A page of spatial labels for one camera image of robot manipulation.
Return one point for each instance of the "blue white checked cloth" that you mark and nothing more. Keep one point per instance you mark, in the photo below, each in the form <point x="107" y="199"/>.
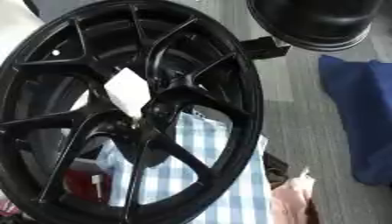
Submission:
<point x="240" y="201"/>

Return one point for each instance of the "black spoked wheel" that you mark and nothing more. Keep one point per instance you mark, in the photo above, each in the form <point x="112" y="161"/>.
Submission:
<point x="214" y="175"/>

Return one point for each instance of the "pink cloth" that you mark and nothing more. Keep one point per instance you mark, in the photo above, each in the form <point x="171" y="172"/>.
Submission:
<point x="292" y="198"/>

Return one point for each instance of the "red box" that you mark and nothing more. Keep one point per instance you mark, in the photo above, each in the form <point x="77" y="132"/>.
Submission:
<point x="86" y="183"/>

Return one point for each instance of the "blue fabric bag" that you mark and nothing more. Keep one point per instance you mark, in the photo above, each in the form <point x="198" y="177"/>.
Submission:
<point x="365" y="116"/>

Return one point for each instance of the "black round wheel rim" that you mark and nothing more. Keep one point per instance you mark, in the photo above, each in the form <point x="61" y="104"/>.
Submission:
<point x="316" y="20"/>

